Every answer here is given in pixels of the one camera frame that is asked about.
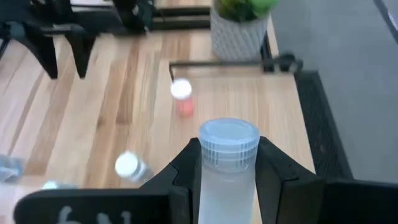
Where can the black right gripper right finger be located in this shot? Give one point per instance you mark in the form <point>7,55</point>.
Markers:
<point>280,186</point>

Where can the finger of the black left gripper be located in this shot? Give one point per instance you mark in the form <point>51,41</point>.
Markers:
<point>43,49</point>
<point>82,46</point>

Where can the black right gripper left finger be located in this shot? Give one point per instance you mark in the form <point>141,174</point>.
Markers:
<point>186,174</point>

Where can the frosted clear bottle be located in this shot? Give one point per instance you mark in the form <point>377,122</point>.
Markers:
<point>228,161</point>

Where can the small yellow pill bottle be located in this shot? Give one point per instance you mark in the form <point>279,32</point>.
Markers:
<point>132,168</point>

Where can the small red pill bottle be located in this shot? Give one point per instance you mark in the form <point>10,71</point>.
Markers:
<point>183,99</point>

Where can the white melatonin bottle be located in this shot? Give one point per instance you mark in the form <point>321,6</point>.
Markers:
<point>9,168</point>

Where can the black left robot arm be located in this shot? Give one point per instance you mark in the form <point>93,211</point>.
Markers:
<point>133,15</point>

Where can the wooden shelf with black legs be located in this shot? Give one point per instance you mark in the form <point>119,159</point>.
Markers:
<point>242,99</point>

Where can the succulent in patterned white pot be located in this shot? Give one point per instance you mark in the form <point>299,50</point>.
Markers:
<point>237,31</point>

